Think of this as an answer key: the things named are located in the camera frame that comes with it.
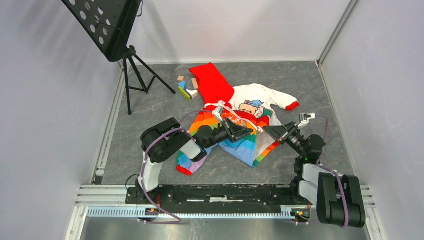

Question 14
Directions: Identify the blue wooden block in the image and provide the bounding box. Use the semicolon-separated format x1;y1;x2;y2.
178;80;187;90

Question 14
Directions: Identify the corner aluminium wall profile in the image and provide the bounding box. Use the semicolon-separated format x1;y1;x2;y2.
316;0;360;69

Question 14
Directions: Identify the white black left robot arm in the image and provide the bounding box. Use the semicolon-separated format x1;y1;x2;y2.
137;118;254;204

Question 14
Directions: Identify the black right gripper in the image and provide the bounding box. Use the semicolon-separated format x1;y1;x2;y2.
262;120;306;157

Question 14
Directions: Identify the green yellow wooden block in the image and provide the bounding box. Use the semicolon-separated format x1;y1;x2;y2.
178;86;192;101

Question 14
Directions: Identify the long wooden block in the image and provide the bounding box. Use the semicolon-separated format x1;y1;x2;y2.
191;78;199;90

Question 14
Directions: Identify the beige wooden block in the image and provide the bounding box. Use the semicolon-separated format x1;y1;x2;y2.
186;89;199;100

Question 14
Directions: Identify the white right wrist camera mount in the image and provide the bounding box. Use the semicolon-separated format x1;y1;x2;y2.
297;112;316;129

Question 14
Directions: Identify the rainbow and white kids jacket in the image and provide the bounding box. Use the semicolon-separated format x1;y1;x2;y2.
188;63;300;167

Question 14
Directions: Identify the black perforated music stand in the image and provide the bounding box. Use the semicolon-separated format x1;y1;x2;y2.
62;0;176;115

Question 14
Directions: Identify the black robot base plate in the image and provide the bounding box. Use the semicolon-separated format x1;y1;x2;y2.
125;184;313;215

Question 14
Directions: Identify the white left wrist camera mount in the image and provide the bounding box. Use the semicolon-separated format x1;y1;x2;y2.
212;106;224;123

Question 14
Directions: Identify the aluminium frame rail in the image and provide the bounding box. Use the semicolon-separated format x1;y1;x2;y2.
75;184;376;220

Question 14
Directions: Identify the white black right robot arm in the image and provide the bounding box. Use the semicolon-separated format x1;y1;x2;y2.
264;122;366;228

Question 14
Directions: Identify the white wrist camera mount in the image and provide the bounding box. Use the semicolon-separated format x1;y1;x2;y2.
297;112;316;129
212;106;224;123

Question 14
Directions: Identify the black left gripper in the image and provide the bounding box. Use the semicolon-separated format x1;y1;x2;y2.
204;117;254;149

